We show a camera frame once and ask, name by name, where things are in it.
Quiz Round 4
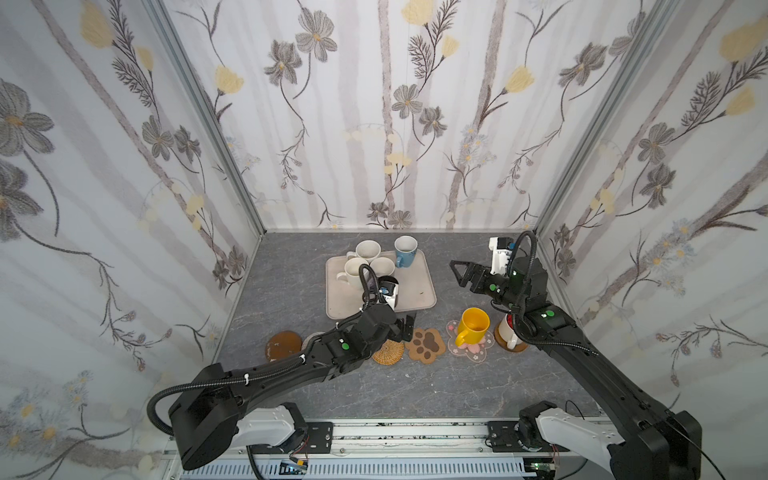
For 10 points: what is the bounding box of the brown paw-shaped coaster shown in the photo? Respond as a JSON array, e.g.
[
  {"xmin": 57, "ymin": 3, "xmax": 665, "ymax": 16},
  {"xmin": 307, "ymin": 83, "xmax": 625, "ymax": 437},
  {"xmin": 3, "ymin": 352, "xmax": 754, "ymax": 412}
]
[{"xmin": 405, "ymin": 328, "xmax": 446, "ymax": 365}]

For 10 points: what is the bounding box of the white mug red inside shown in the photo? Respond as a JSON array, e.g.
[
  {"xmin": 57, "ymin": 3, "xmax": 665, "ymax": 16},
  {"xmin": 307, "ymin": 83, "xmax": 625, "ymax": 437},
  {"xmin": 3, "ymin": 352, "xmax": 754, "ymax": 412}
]
[{"xmin": 495, "ymin": 314, "xmax": 522, "ymax": 351}]

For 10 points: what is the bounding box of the beige plastic tray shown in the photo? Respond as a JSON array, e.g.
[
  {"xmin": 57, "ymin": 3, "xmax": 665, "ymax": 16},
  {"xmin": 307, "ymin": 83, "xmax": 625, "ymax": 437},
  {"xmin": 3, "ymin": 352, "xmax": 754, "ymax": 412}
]
[{"xmin": 325, "ymin": 249, "xmax": 437, "ymax": 320}]

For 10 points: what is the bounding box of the yellow mug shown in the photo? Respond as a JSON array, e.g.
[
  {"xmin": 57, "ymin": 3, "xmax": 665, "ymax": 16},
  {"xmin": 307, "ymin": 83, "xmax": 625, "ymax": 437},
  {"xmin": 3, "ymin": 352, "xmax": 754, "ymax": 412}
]
[{"xmin": 455, "ymin": 307, "xmax": 490, "ymax": 347}]

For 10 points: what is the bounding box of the black mug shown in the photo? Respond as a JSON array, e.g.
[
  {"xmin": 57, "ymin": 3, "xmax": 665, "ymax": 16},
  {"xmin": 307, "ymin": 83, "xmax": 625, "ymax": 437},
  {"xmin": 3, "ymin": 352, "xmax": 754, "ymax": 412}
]
[{"xmin": 377, "ymin": 275, "xmax": 400, "ymax": 310}]

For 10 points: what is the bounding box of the brown wooden round coaster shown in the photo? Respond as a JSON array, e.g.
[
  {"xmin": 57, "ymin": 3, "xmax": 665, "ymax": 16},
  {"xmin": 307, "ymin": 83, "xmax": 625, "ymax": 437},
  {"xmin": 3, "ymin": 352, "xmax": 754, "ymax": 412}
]
[
  {"xmin": 494, "ymin": 320, "xmax": 528, "ymax": 353},
  {"xmin": 265, "ymin": 330, "xmax": 303, "ymax": 362}
]

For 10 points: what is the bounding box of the pink flower coaster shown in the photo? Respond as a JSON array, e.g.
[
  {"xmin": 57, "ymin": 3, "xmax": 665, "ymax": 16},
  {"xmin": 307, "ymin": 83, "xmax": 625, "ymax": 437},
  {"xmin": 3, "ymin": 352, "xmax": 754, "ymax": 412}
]
[{"xmin": 446, "ymin": 320, "xmax": 495, "ymax": 364}]

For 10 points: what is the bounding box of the white woven round coaster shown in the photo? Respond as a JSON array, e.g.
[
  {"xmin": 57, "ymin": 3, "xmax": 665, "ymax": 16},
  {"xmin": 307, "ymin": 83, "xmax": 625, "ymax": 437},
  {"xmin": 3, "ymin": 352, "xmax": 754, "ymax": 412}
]
[{"xmin": 302, "ymin": 332, "xmax": 324, "ymax": 350}]

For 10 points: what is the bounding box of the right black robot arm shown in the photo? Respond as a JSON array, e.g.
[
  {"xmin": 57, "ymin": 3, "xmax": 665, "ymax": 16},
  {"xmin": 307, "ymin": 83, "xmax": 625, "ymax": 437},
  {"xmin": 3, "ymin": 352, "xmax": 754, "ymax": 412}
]
[{"xmin": 449, "ymin": 231, "xmax": 703, "ymax": 479}]

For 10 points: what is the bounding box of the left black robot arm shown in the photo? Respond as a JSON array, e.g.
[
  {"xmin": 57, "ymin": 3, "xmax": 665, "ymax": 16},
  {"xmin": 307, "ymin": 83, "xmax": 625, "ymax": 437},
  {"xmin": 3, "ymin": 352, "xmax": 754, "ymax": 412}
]
[{"xmin": 146, "ymin": 264, "xmax": 415, "ymax": 470}]

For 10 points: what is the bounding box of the lavender mug white inside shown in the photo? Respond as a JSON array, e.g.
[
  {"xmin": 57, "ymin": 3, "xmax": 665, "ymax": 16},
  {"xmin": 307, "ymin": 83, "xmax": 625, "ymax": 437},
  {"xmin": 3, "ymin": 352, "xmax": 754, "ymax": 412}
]
[{"xmin": 370, "ymin": 257, "xmax": 396, "ymax": 277}]

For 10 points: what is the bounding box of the light blue mug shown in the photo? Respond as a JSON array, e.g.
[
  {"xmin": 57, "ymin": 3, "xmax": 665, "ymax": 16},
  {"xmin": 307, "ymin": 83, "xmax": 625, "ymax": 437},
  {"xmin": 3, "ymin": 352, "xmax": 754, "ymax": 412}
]
[{"xmin": 394, "ymin": 235, "xmax": 418, "ymax": 269}]

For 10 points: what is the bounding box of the white speckled mug rear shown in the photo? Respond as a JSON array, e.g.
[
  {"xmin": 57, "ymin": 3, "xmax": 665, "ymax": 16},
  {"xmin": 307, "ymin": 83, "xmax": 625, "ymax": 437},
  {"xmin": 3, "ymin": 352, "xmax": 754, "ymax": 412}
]
[{"xmin": 346, "ymin": 240, "xmax": 382, "ymax": 263}]

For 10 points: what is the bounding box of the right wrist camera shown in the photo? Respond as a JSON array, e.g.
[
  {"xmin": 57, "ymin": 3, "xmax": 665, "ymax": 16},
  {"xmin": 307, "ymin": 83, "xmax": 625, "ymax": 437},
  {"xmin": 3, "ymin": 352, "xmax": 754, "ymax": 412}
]
[{"xmin": 489, "ymin": 237, "xmax": 515, "ymax": 276}]

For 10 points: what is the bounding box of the white slotted cable duct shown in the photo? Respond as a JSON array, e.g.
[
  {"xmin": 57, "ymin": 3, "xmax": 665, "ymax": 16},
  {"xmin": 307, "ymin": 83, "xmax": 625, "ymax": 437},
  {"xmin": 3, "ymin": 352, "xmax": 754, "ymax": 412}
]
[{"xmin": 179, "ymin": 458, "xmax": 535, "ymax": 480}]

